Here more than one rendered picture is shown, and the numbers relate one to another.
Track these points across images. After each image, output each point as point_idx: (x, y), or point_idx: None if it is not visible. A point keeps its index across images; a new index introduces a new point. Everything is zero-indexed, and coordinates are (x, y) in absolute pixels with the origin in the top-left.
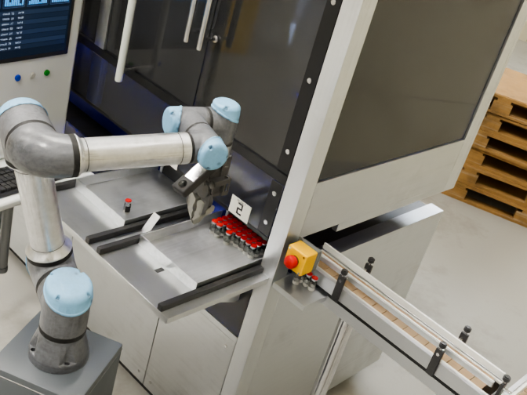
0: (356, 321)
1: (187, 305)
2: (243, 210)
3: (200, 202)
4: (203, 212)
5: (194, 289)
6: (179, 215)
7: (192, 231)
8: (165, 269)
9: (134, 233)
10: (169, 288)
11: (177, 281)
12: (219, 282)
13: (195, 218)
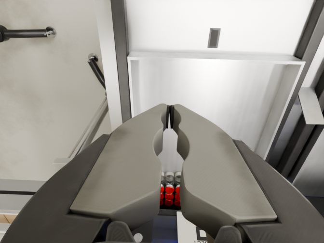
0: (20, 188)
1: (107, 13)
2: (193, 231)
3: (125, 189)
4: (87, 147)
5: (125, 47)
6: (284, 158)
7: None
8: (208, 48)
9: (317, 69)
10: (163, 17)
11: (170, 45)
12: (123, 101)
13: (146, 112)
